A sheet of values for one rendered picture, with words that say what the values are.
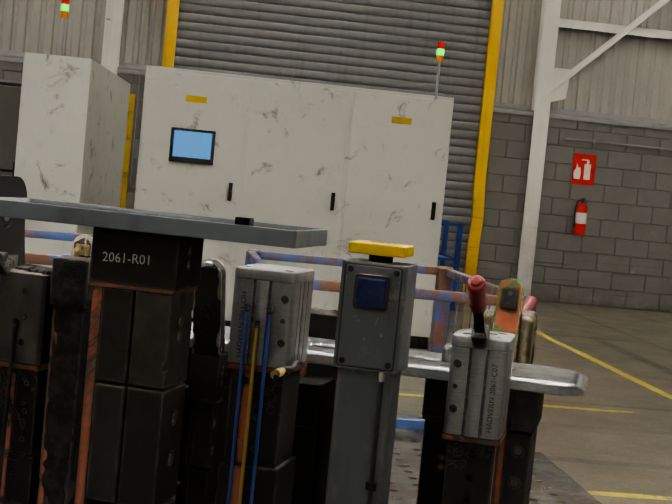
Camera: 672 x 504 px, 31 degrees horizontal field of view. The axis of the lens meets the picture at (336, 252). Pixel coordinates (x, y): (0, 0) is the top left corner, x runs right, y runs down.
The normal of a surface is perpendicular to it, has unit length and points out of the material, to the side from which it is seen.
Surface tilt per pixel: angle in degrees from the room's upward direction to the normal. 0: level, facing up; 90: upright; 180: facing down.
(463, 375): 90
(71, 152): 90
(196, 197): 90
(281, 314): 90
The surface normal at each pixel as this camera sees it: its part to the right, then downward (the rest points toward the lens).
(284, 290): -0.22, 0.03
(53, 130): 0.04, 0.06
